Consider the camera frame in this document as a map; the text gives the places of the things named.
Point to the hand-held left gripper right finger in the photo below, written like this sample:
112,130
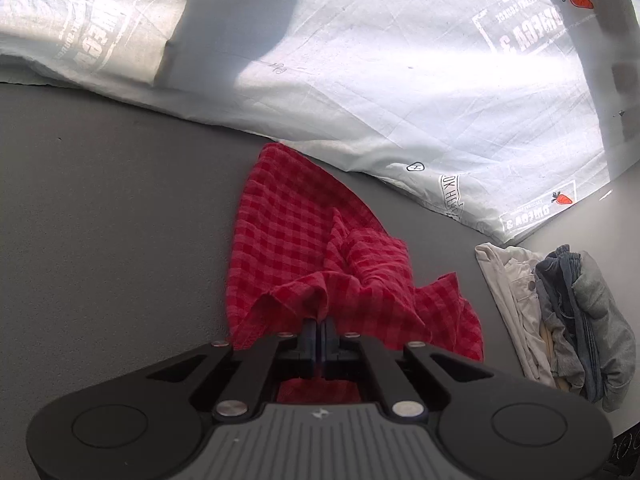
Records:
330,342

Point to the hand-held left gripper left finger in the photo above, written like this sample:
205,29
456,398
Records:
311,342

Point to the red checked cloth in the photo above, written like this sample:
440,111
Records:
300,220

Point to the white garment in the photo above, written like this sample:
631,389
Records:
505,280

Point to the cream garment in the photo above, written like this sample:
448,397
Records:
550,347

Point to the blue denim garment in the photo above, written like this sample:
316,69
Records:
560,270

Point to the white printed blanket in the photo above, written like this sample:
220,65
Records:
400,85

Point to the grey garment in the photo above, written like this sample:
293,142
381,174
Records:
605,320

